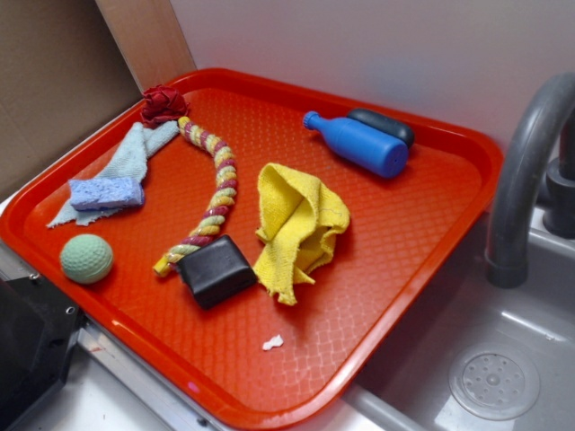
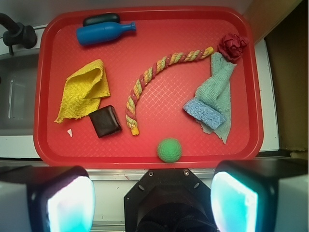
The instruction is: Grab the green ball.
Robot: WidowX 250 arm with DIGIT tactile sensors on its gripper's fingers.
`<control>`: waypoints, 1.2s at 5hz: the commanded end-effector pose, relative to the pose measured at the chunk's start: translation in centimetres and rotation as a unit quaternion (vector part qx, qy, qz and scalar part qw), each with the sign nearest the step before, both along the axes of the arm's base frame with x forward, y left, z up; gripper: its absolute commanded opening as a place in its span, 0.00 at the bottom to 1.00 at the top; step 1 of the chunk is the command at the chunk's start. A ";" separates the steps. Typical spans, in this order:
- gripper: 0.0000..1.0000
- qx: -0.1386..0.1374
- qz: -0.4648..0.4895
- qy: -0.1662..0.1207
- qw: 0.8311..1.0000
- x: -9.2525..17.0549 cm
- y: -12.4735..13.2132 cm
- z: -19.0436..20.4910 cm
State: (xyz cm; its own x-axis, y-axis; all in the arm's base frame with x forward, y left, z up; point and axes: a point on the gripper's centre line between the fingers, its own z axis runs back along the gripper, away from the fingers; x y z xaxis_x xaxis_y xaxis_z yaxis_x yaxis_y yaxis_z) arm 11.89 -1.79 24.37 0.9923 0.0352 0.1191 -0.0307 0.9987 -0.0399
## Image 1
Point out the black rectangular block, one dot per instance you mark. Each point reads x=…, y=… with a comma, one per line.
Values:
x=216, y=272

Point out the small white paper scrap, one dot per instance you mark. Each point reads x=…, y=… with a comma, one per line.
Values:
x=273, y=342

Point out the red crumpled fabric flower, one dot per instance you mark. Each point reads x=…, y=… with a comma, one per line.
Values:
x=161, y=104

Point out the grey sink basin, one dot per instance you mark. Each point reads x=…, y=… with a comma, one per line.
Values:
x=404, y=386

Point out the brown cardboard panel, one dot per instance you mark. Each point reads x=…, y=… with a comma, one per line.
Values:
x=68, y=67

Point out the multicolour twisted rope toy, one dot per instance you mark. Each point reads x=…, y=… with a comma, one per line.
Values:
x=219, y=205

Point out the dark grey oval object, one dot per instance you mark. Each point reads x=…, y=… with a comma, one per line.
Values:
x=384, y=124

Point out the sink drain strainer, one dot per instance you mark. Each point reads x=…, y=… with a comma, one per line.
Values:
x=494, y=382

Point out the light blue cloth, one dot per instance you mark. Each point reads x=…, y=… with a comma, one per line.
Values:
x=129, y=160

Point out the dark faucet handle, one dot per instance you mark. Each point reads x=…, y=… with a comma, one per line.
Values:
x=559, y=217

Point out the grey sink faucet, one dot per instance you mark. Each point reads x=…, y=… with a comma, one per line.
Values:
x=534, y=145

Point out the yellow cloth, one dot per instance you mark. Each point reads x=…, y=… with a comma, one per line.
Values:
x=300, y=221

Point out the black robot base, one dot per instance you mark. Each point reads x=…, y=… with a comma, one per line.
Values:
x=39, y=330

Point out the blue plastic bottle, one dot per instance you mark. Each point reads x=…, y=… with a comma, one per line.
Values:
x=367, y=147

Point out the green dimpled ball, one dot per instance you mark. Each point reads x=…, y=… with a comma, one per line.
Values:
x=86, y=259

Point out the red plastic tray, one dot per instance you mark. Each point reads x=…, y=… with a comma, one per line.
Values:
x=400, y=232

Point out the blue sponge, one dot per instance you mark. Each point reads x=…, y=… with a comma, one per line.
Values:
x=105, y=193

